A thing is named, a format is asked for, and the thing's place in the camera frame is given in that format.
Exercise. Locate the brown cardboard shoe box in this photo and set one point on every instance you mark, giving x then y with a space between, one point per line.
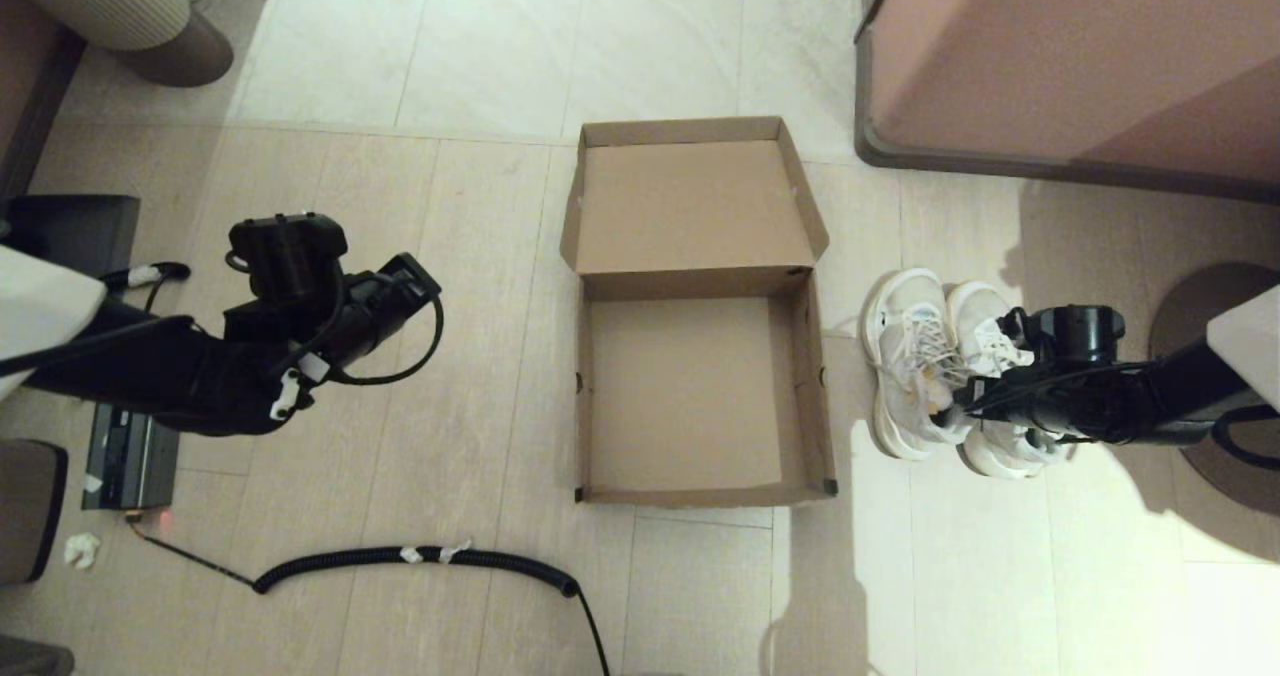
690 206

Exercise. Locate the dark square floor stand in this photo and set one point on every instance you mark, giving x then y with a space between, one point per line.
70 221

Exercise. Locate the dark grey floor object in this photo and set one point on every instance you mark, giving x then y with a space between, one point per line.
30 661

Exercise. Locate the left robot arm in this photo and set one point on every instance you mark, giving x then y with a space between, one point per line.
180 376

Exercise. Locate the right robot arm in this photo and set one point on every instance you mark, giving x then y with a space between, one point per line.
1180 396

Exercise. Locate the brown round floor base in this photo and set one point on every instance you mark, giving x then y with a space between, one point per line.
1190 306

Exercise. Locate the grey black power supply box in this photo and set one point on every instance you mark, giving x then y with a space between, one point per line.
130 466

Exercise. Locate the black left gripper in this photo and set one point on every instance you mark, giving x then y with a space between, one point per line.
385 301

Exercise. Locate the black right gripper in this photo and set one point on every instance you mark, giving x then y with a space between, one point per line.
1050 401

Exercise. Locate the dark rounded seat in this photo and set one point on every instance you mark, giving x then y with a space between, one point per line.
30 511

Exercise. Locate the brown wooden furniture side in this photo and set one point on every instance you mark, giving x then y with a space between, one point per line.
25 86

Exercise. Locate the white mesh sneaker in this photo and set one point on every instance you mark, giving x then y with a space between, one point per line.
905 316
975 306

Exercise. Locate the crumpled white tissue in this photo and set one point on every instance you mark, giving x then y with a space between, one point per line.
83 551

